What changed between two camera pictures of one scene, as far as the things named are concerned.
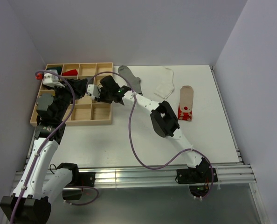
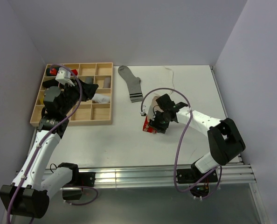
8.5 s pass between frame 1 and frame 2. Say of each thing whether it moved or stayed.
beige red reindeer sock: moved
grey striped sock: stayed
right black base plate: stayed
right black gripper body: moved
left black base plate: stayed
